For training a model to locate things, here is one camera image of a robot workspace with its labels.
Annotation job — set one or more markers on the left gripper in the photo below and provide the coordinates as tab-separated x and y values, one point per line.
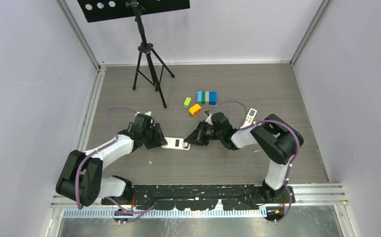
159	139

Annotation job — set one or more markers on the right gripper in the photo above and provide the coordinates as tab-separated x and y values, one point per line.
197	137

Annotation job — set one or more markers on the white remote with red keypad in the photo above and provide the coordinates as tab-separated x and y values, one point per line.
176	144

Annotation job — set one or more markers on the white air conditioner remote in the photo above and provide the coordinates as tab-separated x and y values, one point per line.
249	118

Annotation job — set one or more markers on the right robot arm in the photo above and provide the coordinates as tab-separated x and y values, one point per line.
280	142

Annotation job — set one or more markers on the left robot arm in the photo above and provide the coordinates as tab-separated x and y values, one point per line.
81	178

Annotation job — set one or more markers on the orange toy brick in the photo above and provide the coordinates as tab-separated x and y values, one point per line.
195	109

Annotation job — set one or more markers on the green toy brick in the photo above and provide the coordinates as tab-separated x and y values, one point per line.
187	102

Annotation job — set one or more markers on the blue green toy block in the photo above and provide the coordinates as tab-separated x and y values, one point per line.
206	97

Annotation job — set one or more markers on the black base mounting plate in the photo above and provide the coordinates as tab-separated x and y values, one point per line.
201	197

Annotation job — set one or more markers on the black tripod stand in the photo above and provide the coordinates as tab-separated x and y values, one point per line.
147	49

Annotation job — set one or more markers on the black perforated plate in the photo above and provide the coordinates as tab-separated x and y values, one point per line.
103	10

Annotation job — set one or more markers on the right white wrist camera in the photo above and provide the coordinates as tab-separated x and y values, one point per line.
208	116

